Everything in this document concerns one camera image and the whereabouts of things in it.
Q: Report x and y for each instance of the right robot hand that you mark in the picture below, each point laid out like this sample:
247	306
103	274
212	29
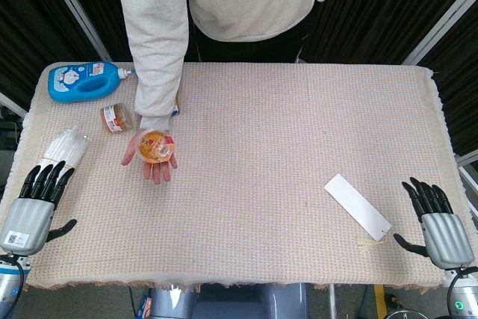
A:
444	238

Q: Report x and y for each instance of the person's bare hand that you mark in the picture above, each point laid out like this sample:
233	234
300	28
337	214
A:
158	169

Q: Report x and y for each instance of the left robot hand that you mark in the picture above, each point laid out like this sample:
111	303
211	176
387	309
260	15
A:
28	218

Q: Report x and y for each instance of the orange jelly cup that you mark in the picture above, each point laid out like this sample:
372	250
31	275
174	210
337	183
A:
157	146

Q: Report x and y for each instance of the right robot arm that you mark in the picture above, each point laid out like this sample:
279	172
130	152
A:
463	291

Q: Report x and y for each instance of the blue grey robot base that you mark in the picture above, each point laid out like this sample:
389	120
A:
224	302

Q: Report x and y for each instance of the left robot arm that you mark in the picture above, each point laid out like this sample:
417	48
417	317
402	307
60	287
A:
9	283

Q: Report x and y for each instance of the small orange blue packet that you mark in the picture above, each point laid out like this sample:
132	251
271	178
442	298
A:
176	107

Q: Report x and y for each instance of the small brown food jar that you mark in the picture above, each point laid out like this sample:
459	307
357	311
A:
116	119

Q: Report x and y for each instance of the clear plastic noodle packet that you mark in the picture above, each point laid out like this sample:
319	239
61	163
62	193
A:
65	147

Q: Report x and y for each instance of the white paper bookmark with tassel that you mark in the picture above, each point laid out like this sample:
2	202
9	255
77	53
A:
357	207

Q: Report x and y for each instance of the woven beige tablecloth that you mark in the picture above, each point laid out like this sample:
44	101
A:
261	169

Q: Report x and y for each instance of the blue detergent bottle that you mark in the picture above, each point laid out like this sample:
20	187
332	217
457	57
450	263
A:
84	81

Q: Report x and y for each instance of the person in grey sweatshirt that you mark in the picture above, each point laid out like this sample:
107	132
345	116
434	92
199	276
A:
209	35

